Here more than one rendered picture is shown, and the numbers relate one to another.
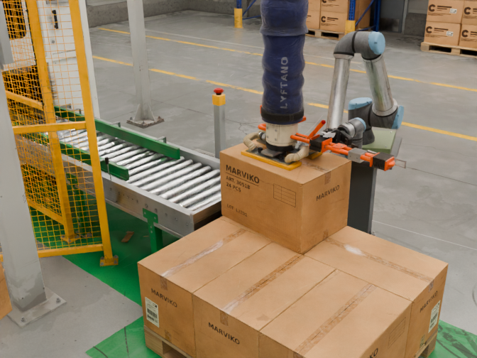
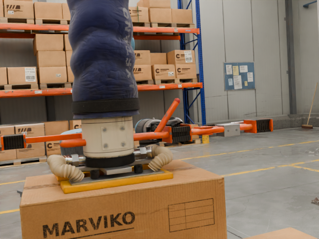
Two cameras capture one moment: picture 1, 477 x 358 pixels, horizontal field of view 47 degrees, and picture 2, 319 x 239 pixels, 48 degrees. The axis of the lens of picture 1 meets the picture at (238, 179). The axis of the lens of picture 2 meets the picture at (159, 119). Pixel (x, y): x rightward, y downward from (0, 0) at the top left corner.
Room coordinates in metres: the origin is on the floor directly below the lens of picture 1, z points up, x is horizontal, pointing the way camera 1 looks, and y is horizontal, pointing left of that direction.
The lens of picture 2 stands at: (2.10, 0.78, 1.19)
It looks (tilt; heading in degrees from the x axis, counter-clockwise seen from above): 3 degrees down; 296
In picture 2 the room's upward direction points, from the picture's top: 4 degrees counter-clockwise
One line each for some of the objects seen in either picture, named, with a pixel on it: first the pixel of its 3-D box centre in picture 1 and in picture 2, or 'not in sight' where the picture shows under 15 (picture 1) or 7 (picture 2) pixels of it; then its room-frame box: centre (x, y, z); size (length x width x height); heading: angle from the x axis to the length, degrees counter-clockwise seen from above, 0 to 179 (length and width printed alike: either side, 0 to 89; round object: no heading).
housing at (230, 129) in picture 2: (357, 155); (228, 129); (2.46, -0.57, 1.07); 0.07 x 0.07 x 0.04; 47
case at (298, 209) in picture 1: (283, 188); (121, 234); (2.77, -0.25, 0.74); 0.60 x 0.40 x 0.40; 44
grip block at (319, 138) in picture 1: (320, 143); (176, 133); (2.61, -0.42, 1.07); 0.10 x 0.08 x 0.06; 137
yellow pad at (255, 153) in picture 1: (270, 155); (117, 175); (2.71, -0.17, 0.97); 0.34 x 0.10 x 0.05; 47
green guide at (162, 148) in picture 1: (114, 128); not in sight; (4.22, 0.99, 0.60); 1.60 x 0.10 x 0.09; 48
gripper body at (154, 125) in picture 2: (335, 136); (161, 131); (2.72, -0.51, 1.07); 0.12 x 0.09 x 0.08; 138
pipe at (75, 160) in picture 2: (281, 143); (109, 159); (2.78, -0.24, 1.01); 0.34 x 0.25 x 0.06; 47
